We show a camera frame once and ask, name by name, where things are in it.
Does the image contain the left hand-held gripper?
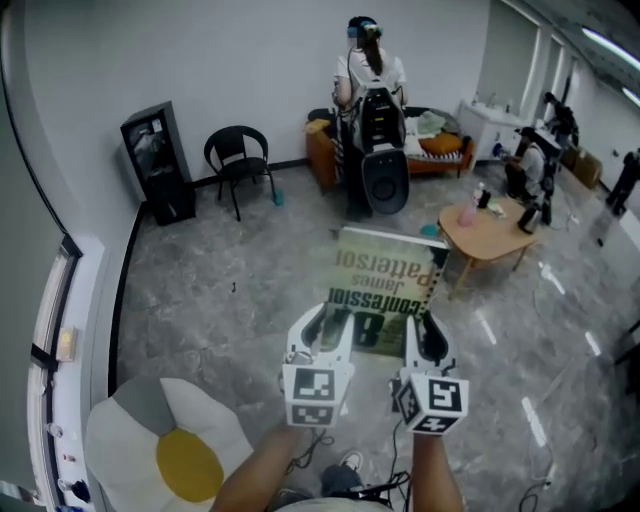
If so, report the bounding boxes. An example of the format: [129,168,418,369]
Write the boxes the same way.
[282,304,356,429]

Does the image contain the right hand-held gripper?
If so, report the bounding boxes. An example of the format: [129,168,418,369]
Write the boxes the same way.
[392,312,471,436]

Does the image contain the green paperback book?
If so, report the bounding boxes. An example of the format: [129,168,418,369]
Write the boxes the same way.
[317,225,451,359]

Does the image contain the person's right forearm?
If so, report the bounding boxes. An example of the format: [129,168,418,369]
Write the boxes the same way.
[412,432,464,512]

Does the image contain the person's left forearm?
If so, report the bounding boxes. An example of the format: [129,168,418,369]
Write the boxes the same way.
[209,427,314,512]

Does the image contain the wooden coffee table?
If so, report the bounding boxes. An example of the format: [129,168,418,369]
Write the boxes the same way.
[438,197,542,301]

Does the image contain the pink spray bottle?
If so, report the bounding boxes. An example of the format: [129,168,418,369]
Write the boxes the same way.
[458,192,479,226]

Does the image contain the person's jeans leg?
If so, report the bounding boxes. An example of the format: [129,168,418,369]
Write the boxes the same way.
[319,463,364,496]

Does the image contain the person's beige shirt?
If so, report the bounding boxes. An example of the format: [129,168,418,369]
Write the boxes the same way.
[272,492,406,512]

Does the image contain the orange couch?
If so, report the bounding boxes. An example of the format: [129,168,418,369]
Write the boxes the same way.
[305,106,475,190]

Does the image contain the striped blanket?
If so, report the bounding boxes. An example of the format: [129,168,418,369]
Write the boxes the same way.
[404,144,466,164]

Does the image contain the black chair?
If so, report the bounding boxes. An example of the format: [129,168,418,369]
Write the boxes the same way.
[203,125,275,222]

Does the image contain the orange cushion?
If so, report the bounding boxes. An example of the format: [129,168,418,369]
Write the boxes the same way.
[418,134,464,154]

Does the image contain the pale green clothes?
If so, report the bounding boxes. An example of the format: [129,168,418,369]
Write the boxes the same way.
[417,110,446,139]

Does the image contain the white sink cabinet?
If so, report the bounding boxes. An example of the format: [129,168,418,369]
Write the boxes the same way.
[457,98,564,164]

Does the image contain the black display cabinet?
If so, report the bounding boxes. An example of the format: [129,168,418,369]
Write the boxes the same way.
[119,101,197,227]

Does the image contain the cardboard box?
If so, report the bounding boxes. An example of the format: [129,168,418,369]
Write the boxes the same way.
[569,147,604,190]

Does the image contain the yellow flat box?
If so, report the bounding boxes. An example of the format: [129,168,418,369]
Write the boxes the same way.
[55,327,79,361]

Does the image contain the white window sill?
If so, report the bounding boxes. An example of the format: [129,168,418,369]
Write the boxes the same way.
[27,239,146,512]

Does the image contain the grey roller blind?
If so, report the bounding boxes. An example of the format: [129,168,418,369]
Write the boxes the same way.
[0,64,69,481]

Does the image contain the black window frame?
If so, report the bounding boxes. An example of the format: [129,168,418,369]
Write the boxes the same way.
[28,232,84,374]

